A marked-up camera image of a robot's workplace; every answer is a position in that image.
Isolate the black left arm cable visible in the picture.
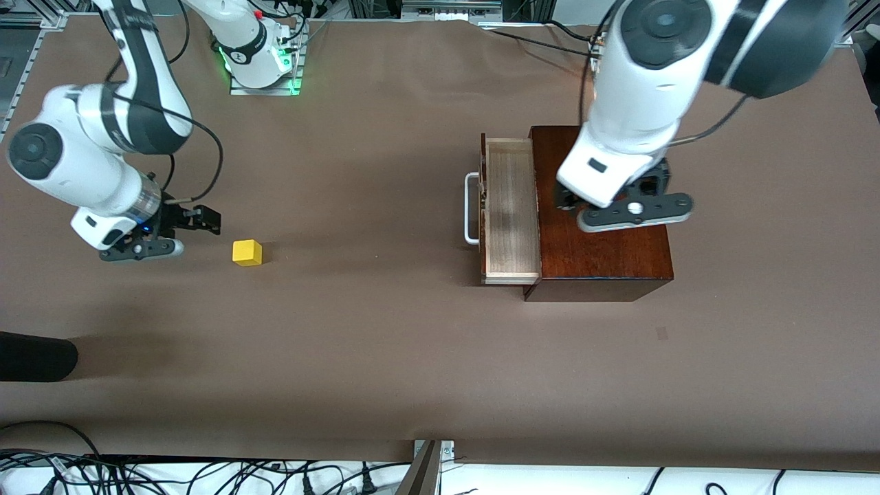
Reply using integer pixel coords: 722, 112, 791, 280
581, 27, 747, 149

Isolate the black cylinder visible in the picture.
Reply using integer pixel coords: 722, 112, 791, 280
0, 331, 79, 383

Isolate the brown table cover sheet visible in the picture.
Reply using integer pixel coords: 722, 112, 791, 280
0, 15, 880, 463

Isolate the metal corner bracket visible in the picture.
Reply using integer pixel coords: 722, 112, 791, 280
412, 440, 456, 463

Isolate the light wood drawer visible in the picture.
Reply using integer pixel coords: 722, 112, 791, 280
464, 134, 542, 286

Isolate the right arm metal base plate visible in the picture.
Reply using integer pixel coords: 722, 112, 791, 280
230, 21, 305, 96

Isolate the dark brown wooden cabinet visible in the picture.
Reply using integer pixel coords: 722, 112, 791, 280
524, 126, 674, 302

